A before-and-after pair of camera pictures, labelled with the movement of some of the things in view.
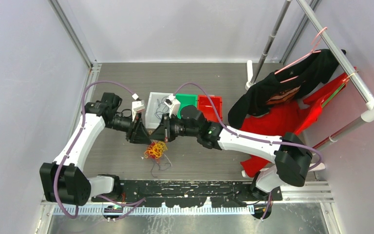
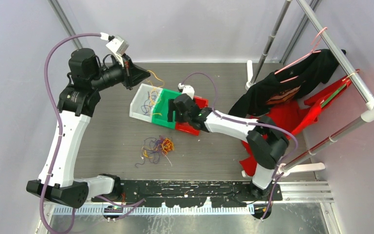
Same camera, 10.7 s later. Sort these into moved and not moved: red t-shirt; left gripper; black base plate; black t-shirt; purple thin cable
Moved: left gripper; purple thin cable
Not moved: red t-shirt; black t-shirt; black base plate
